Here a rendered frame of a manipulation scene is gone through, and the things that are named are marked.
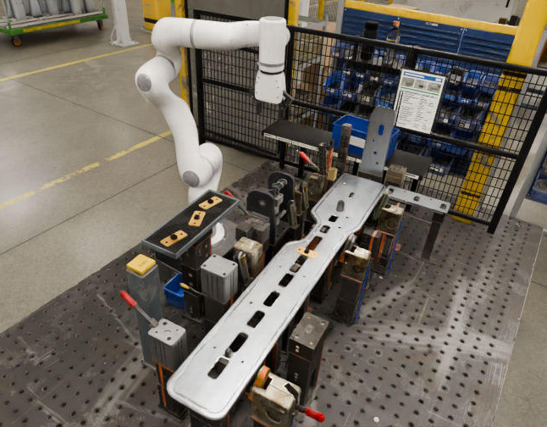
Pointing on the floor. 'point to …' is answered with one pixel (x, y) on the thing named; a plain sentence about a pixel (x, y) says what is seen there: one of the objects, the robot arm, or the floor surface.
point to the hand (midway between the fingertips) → (269, 113)
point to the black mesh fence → (374, 103)
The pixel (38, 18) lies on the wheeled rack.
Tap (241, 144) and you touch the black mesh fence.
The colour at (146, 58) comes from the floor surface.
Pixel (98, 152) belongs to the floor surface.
